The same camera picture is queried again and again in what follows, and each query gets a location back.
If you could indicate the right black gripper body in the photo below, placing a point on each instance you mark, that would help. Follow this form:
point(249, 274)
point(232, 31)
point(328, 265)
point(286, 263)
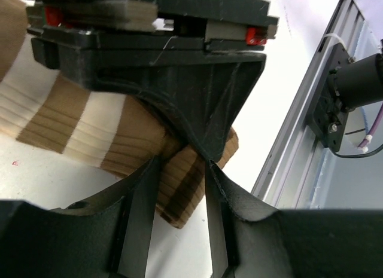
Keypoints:
point(206, 26)

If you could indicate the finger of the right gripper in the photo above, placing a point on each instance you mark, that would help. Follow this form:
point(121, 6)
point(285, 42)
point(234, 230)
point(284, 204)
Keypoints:
point(196, 92)

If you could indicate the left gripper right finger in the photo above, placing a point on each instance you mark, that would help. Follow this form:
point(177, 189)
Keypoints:
point(249, 238)

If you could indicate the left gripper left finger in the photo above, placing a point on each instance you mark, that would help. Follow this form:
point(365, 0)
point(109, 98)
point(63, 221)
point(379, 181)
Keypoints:
point(105, 235)

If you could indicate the brown striped sock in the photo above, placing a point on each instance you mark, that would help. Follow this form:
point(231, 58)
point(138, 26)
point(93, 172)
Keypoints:
point(113, 132)

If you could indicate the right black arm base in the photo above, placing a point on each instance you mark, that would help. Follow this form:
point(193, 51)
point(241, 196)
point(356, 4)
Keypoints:
point(330, 105)

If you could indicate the aluminium rail frame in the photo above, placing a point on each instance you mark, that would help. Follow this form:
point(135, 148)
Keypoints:
point(328, 153)

